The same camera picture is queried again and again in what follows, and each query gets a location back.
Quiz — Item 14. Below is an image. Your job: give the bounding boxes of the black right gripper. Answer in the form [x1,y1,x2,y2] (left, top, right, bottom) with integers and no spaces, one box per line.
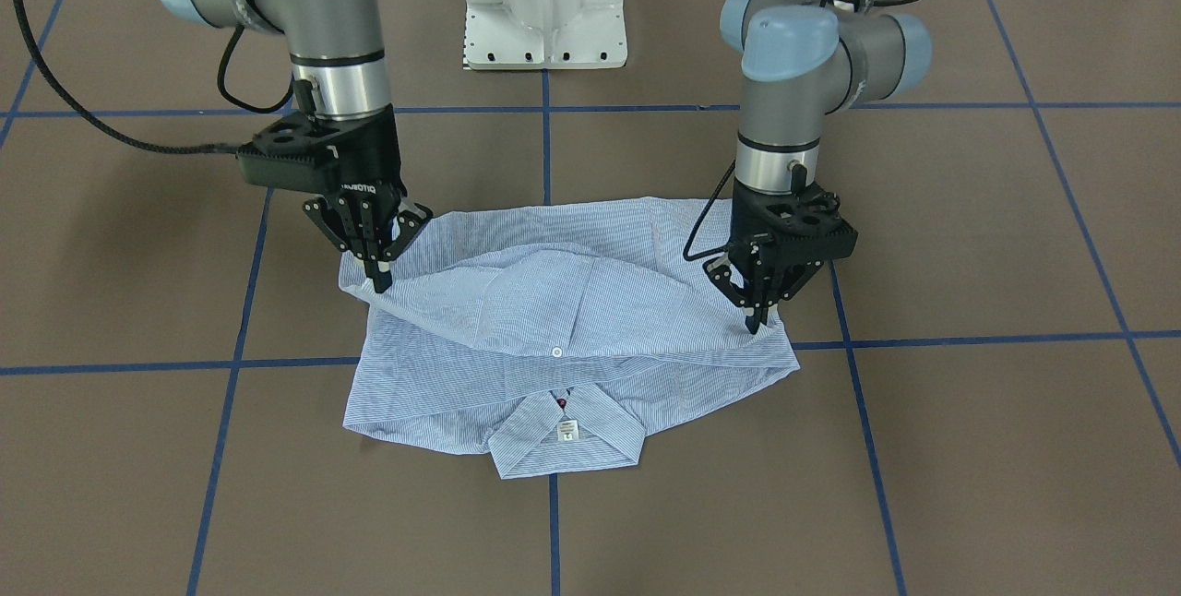
[304,107,433,294]

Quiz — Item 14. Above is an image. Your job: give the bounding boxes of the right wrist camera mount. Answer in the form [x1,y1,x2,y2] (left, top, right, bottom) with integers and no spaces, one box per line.
[236,113,341,194]

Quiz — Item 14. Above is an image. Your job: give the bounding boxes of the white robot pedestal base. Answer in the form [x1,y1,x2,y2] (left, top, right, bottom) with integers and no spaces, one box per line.
[463,0,629,71]

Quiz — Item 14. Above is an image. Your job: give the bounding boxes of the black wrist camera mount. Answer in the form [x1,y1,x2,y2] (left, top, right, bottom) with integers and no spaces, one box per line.
[770,184,859,266]

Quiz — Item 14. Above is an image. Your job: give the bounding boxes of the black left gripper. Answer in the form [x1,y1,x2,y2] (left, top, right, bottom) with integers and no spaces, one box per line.
[703,183,827,335]

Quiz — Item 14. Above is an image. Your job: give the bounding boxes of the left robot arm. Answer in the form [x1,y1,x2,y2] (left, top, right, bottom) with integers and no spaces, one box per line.
[699,0,933,334]

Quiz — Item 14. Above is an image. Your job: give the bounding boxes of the light blue striped shirt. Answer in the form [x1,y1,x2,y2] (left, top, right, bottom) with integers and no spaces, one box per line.
[339,197,800,479]

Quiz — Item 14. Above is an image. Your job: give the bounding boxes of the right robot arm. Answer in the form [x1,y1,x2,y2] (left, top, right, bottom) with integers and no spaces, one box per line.
[12,0,432,293]

